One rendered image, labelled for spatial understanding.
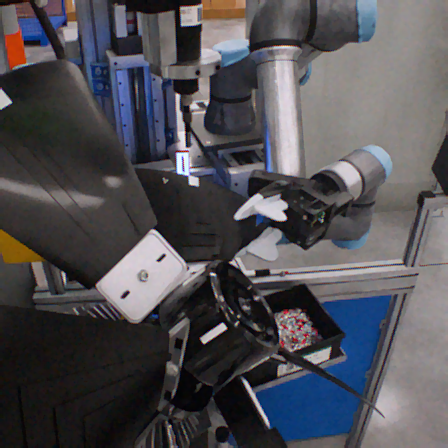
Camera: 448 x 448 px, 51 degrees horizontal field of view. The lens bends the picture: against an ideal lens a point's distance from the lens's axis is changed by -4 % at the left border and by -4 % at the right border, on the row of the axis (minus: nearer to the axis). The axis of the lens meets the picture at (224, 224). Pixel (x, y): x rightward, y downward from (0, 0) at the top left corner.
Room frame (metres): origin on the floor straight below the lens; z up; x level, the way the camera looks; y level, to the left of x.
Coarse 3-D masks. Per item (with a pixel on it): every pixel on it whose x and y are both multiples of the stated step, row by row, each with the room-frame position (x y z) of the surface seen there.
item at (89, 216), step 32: (32, 64) 0.52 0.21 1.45; (64, 64) 0.55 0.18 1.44; (32, 96) 0.48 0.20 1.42; (64, 96) 0.51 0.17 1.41; (0, 128) 0.43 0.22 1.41; (32, 128) 0.45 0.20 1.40; (64, 128) 0.47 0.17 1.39; (96, 128) 0.49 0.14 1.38; (0, 160) 0.41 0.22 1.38; (32, 160) 0.43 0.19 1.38; (64, 160) 0.44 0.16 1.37; (96, 160) 0.46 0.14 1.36; (128, 160) 0.48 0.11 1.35; (0, 192) 0.39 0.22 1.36; (32, 192) 0.40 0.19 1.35; (64, 192) 0.42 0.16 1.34; (96, 192) 0.43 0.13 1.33; (128, 192) 0.45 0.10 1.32; (0, 224) 0.37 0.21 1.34; (32, 224) 0.38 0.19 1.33; (64, 224) 0.40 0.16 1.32; (96, 224) 0.41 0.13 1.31; (128, 224) 0.42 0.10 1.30; (64, 256) 0.38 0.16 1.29; (96, 256) 0.39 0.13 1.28
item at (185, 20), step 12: (180, 0) 0.45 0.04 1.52; (192, 0) 0.46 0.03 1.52; (180, 12) 0.45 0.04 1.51; (192, 12) 0.46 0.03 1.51; (180, 24) 0.45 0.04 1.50; (192, 24) 0.46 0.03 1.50; (180, 36) 0.45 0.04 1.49; (192, 36) 0.46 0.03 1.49; (180, 48) 0.46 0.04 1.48; (192, 48) 0.46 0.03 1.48; (180, 60) 0.46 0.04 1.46; (180, 84) 0.46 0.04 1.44; (192, 84) 0.46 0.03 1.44
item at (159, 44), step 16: (128, 0) 0.45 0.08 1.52; (144, 0) 0.43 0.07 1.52; (160, 0) 0.43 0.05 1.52; (176, 0) 0.44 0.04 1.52; (144, 16) 0.45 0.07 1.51; (160, 16) 0.44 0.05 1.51; (144, 32) 0.45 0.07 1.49; (160, 32) 0.44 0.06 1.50; (144, 48) 0.45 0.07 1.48; (160, 48) 0.44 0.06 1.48; (176, 48) 0.45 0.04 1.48; (160, 64) 0.44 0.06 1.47; (176, 64) 0.44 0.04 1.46; (192, 64) 0.44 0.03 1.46; (208, 64) 0.45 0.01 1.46
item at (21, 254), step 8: (0, 232) 0.74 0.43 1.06; (0, 240) 0.74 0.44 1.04; (8, 240) 0.74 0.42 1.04; (0, 248) 0.74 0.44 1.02; (8, 248) 0.74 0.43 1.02; (16, 248) 0.74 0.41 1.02; (24, 248) 0.74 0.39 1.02; (8, 256) 0.74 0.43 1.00; (16, 256) 0.74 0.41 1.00; (24, 256) 0.74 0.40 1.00; (32, 256) 0.74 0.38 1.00
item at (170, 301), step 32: (192, 288) 0.37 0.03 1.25; (224, 288) 0.38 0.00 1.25; (256, 288) 0.43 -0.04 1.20; (160, 320) 0.36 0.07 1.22; (192, 320) 0.34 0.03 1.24; (224, 320) 0.33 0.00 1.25; (256, 320) 0.38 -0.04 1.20; (192, 352) 0.32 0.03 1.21; (224, 352) 0.32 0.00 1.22; (256, 352) 0.32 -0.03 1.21; (192, 384) 0.33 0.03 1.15
